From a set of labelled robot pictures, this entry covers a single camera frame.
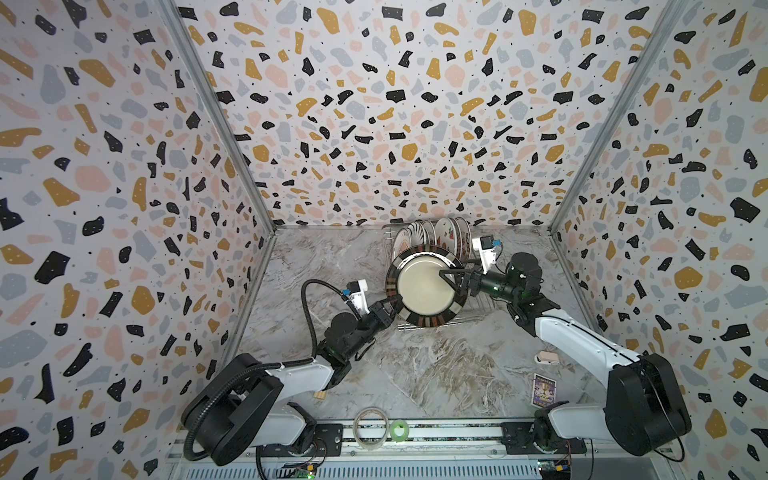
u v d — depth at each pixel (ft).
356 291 2.45
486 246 2.31
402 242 3.38
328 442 2.40
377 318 2.35
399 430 2.50
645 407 1.39
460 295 2.57
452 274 2.62
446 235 3.30
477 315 3.09
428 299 2.64
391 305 2.51
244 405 1.39
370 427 2.55
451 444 2.41
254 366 1.52
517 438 2.45
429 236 3.11
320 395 2.62
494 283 2.32
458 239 3.04
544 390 2.67
